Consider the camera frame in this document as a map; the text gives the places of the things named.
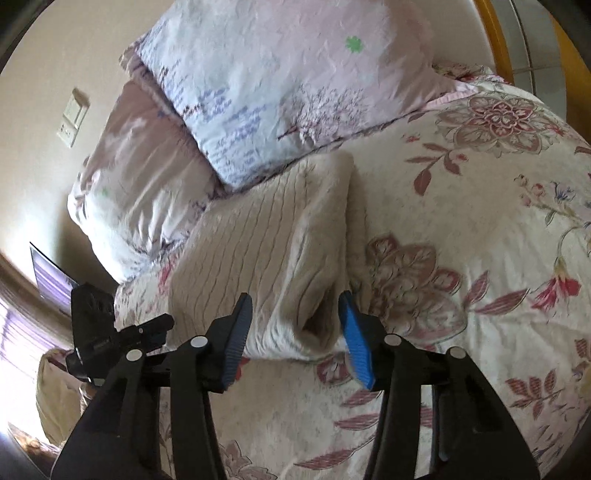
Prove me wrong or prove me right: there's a pink floral pillow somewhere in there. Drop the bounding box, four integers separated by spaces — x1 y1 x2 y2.
67 76 227 282

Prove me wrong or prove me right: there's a pale blue tree print pillow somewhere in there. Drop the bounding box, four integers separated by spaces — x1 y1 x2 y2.
121 0 481 190

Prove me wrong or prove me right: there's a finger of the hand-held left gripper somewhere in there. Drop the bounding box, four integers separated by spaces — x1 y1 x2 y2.
115 316 175 355

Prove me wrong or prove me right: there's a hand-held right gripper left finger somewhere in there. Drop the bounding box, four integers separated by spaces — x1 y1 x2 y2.
50 292 254 480

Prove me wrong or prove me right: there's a white wall switch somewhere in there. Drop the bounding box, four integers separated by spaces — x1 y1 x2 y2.
64 88 90 127

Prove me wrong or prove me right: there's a purple curtain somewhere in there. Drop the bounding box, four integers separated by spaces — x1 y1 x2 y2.
0 295 70 370

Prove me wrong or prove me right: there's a beige cable knit sweater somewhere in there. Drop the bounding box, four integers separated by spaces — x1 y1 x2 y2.
168 150 370 363

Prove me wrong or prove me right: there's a white wall socket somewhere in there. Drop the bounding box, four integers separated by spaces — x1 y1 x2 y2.
56 121 79 148

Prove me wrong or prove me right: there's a dark framed screen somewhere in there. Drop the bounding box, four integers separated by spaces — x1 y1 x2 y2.
29 242 79 308

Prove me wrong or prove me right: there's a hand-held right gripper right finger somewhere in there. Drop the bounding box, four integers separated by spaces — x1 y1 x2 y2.
338 291 541 480

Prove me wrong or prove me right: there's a floral bedsheet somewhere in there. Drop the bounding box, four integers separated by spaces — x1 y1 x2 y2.
113 62 591 480

